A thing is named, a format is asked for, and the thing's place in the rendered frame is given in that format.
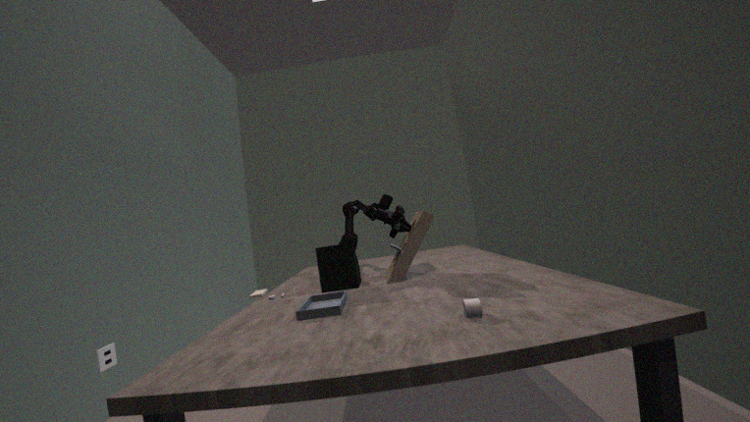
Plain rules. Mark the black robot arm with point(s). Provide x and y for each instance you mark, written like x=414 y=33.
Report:
x=370 y=212

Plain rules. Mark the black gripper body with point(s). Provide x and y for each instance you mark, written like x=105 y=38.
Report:
x=395 y=226

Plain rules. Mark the beige rectangular block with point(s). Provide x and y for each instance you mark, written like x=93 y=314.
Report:
x=258 y=293

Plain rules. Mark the small grey cylinder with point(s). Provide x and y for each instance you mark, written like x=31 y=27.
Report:
x=472 y=307

